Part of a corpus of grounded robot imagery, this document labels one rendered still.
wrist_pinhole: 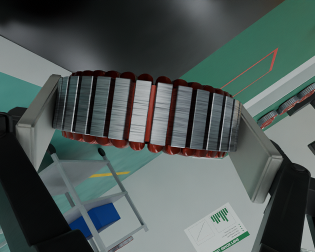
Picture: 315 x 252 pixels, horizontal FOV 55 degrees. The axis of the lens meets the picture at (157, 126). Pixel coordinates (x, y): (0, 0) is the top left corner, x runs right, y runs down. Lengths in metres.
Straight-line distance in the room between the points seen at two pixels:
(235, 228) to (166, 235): 1.17
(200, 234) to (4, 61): 5.27
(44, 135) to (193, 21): 0.19
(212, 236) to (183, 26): 5.19
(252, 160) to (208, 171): 5.12
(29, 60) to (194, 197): 5.15
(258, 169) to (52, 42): 0.15
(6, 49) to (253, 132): 0.18
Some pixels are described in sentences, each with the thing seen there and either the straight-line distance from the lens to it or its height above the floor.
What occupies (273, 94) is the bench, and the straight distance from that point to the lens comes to 1.55.
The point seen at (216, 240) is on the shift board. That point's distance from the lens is 5.43.
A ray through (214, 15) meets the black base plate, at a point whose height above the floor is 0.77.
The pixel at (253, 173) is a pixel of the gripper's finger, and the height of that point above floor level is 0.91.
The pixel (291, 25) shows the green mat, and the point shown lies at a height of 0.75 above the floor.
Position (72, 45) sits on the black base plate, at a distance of 0.23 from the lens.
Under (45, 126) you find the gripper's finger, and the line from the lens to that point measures 0.16.
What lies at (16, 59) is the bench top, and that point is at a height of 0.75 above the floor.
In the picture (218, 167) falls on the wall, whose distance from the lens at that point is 5.28.
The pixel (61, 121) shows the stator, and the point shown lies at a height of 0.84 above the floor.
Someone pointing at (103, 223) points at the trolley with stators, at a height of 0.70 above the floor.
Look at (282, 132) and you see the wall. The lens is 5.31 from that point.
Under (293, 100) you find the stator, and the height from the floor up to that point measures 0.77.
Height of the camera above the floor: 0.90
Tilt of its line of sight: 14 degrees down
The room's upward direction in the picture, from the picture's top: 147 degrees clockwise
